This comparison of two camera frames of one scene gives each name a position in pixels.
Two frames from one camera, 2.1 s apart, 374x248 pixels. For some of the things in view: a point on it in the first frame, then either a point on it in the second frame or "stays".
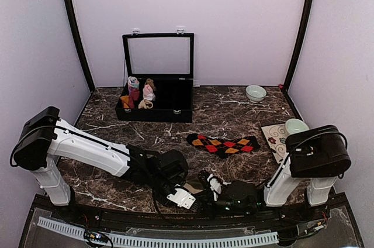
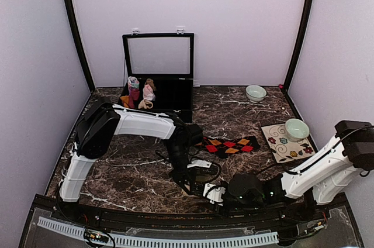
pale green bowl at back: [255, 93] stays
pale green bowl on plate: [294, 125] stays
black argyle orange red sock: [223, 146] stays
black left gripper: [162, 202] to [185, 178]
